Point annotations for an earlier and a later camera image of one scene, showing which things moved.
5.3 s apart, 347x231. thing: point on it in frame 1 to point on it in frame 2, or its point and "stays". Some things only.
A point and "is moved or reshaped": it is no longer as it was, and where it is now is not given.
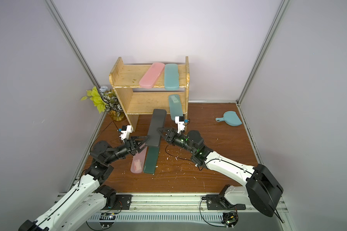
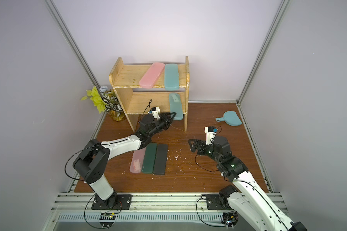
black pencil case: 157,121 is moved or reshaped
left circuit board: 107,220 stays
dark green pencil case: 151,160 stays
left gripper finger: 140,140 to 169,115
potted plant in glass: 107,100 stays
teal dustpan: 231,117 stays
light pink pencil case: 138,161 stays
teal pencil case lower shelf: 176,106 stays
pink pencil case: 149,78 stays
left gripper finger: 140,149 to 169,122
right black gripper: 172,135 to 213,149
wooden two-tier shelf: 125,79 stays
